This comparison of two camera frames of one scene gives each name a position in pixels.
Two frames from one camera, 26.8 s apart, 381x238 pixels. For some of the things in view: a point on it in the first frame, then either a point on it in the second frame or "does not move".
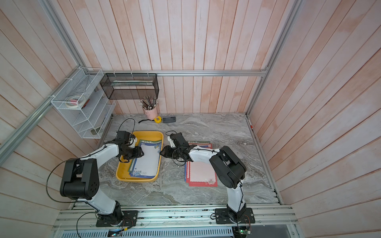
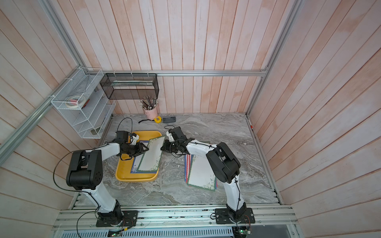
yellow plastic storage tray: [122, 173] does not move
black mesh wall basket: [131, 86] does not move
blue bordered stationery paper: [147, 165] -> [216, 181]
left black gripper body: [131, 152] does not move
